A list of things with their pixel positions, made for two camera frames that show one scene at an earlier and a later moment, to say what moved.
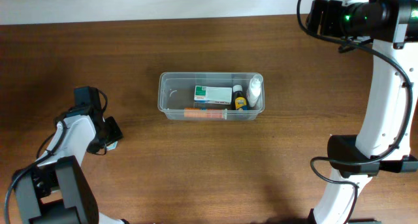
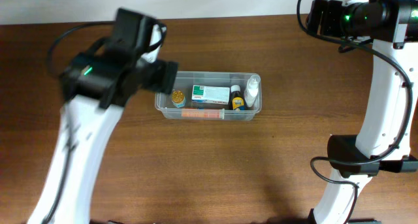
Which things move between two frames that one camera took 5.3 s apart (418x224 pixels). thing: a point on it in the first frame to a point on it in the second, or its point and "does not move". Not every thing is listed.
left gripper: (116, 135) to (161, 81)
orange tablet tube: (196, 112) does not move
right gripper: (332, 10) does not move
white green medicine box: (221, 95) does not move
